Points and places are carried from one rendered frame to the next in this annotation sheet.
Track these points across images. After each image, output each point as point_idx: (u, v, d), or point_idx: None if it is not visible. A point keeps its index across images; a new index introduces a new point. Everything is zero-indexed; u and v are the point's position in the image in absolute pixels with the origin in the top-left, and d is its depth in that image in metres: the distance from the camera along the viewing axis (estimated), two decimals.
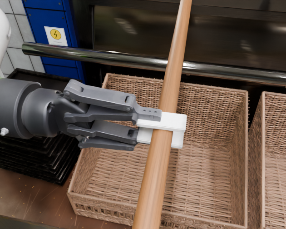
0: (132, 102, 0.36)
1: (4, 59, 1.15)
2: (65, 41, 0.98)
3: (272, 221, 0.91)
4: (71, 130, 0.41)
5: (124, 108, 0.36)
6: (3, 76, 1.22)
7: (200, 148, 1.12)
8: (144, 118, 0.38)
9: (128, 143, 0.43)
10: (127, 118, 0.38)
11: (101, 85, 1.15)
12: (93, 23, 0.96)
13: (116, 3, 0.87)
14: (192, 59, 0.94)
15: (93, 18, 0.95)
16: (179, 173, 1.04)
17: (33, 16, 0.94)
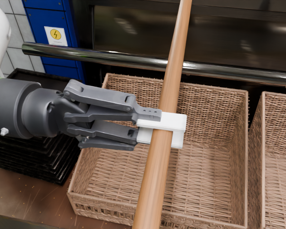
0: (132, 102, 0.36)
1: (4, 59, 1.15)
2: (65, 41, 0.98)
3: (272, 221, 0.91)
4: (71, 130, 0.41)
5: (124, 108, 0.36)
6: (3, 76, 1.22)
7: (200, 148, 1.12)
8: (144, 118, 0.38)
9: (128, 143, 0.43)
10: (127, 118, 0.38)
11: (101, 85, 1.15)
12: (93, 23, 0.96)
13: (116, 3, 0.87)
14: (192, 59, 0.94)
15: (93, 18, 0.95)
16: (179, 173, 1.04)
17: (33, 16, 0.94)
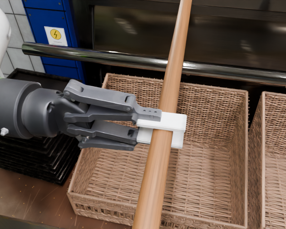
0: (132, 102, 0.36)
1: (4, 59, 1.15)
2: (65, 41, 0.98)
3: (272, 221, 0.91)
4: (71, 130, 0.41)
5: (124, 108, 0.36)
6: (3, 76, 1.22)
7: (200, 148, 1.12)
8: (144, 118, 0.38)
9: (128, 143, 0.43)
10: (127, 118, 0.38)
11: (101, 85, 1.15)
12: (93, 23, 0.96)
13: (116, 3, 0.87)
14: (192, 59, 0.94)
15: (93, 18, 0.95)
16: (179, 173, 1.04)
17: (33, 16, 0.94)
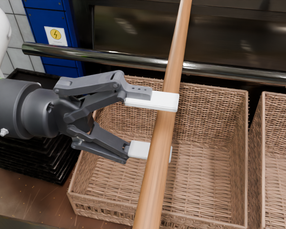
0: (120, 78, 0.34)
1: (4, 59, 1.15)
2: (65, 41, 0.98)
3: (272, 221, 0.91)
4: (71, 131, 0.41)
5: (111, 87, 0.34)
6: (3, 76, 1.22)
7: (200, 148, 1.12)
8: (132, 97, 0.35)
9: (120, 157, 0.46)
10: (116, 99, 0.35)
11: None
12: (93, 23, 0.96)
13: (116, 3, 0.87)
14: (192, 59, 0.94)
15: (93, 18, 0.95)
16: (179, 173, 1.04)
17: (33, 16, 0.94)
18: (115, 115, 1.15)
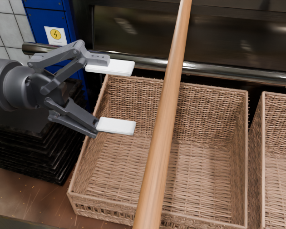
0: (80, 46, 0.38)
1: None
2: (65, 41, 0.98)
3: (272, 221, 0.91)
4: (48, 103, 0.46)
5: (73, 53, 0.38)
6: None
7: (200, 148, 1.12)
8: (92, 63, 0.39)
9: (91, 132, 0.52)
10: (78, 66, 0.40)
11: (101, 85, 1.15)
12: (93, 23, 0.96)
13: (116, 3, 0.87)
14: (192, 59, 0.94)
15: (93, 18, 0.95)
16: (179, 173, 1.04)
17: (33, 16, 0.94)
18: (115, 115, 1.15)
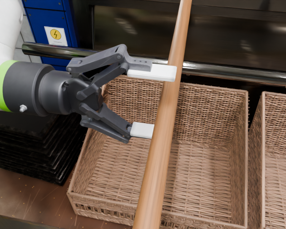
0: (123, 50, 0.37)
1: None
2: (65, 41, 0.98)
3: (272, 221, 0.91)
4: (84, 109, 0.45)
5: (116, 58, 0.37)
6: None
7: (200, 148, 1.12)
8: (134, 68, 0.38)
9: (123, 137, 0.51)
10: (120, 71, 0.39)
11: None
12: (93, 23, 0.96)
13: (116, 3, 0.87)
14: (192, 59, 0.94)
15: (93, 18, 0.95)
16: (179, 173, 1.04)
17: (33, 16, 0.94)
18: None
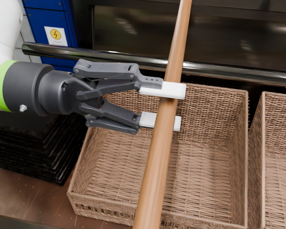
0: (135, 70, 0.39)
1: None
2: (65, 41, 0.98)
3: (272, 221, 0.91)
4: (83, 108, 0.45)
5: (128, 77, 0.39)
6: None
7: (200, 148, 1.12)
8: (146, 86, 0.41)
9: (131, 128, 0.48)
10: (131, 87, 0.41)
11: None
12: (93, 23, 0.96)
13: (116, 3, 0.87)
14: (192, 59, 0.94)
15: (93, 18, 0.95)
16: (179, 173, 1.04)
17: (33, 16, 0.94)
18: None
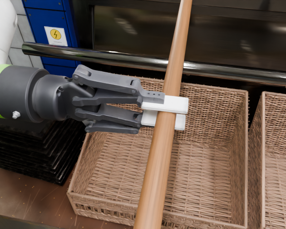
0: (137, 85, 0.39)
1: None
2: (65, 41, 0.98)
3: (272, 221, 0.91)
4: (79, 114, 0.43)
5: (130, 91, 0.39)
6: None
7: (200, 148, 1.12)
8: (148, 101, 0.40)
9: (132, 127, 0.45)
10: (132, 101, 0.40)
11: None
12: (93, 23, 0.96)
13: (116, 3, 0.87)
14: (192, 59, 0.94)
15: (93, 18, 0.95)
16: (179, 173, 1.04)
17: (33, 16, 0.94)
18: None
